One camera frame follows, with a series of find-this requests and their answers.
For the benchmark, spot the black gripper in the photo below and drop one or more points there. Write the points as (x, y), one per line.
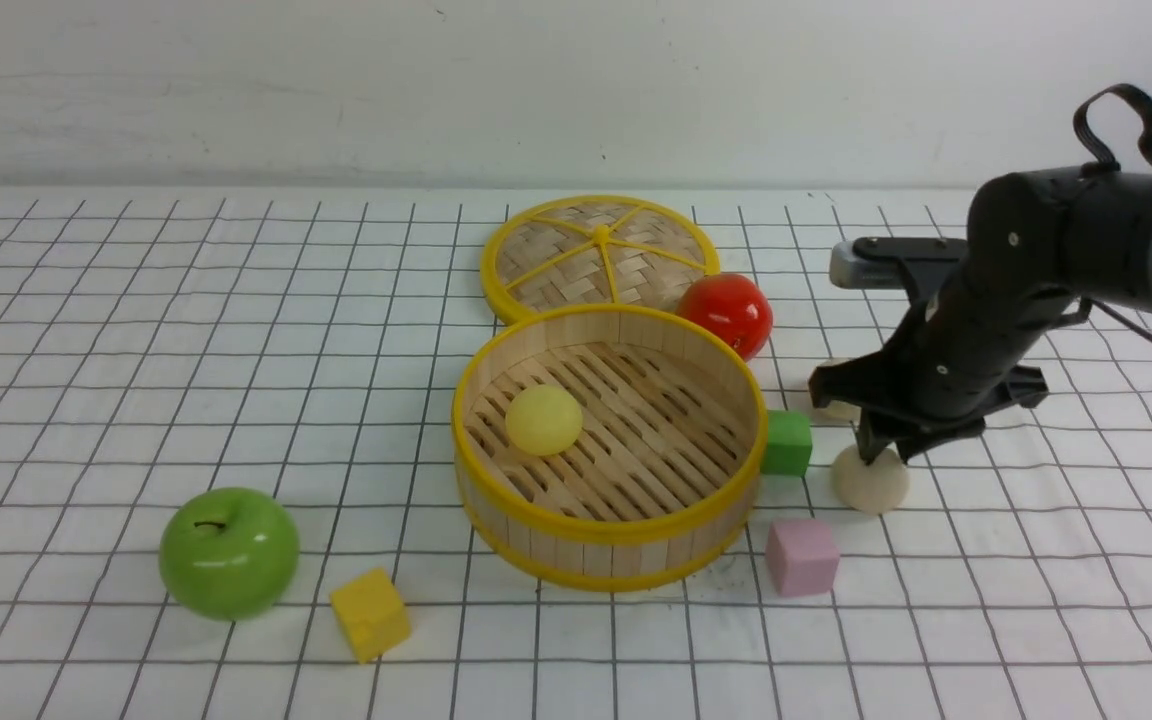
(954, 360)

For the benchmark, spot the white bun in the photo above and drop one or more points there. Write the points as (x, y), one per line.
(838, 411)
(873, 487)

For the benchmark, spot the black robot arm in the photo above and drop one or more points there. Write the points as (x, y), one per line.
(1041, 249)

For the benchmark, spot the bamboo steamer tray yellow rim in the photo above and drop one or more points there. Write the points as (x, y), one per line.
(664, 475)

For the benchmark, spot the bamboo steamer lid yellow rim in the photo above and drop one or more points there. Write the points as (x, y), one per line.
(593, 249)

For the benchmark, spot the green cube block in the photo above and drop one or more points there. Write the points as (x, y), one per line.
(789, 445)

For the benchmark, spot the pink cube block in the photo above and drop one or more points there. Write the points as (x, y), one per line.
(801, 556)

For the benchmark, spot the red tomato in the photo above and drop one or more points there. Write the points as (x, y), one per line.
(730, 306)

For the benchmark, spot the white grid tablecloth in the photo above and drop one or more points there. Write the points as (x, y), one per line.
(156, 344)

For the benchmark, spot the yellow bun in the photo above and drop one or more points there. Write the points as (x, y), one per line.
(543, 420)

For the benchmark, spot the yellow cube block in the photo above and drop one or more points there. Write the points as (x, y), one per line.
(371, 615)

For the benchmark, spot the green apple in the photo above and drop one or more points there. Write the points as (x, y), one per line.
(229, 554)

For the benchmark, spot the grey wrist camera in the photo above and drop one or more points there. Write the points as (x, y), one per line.
(915, 265)

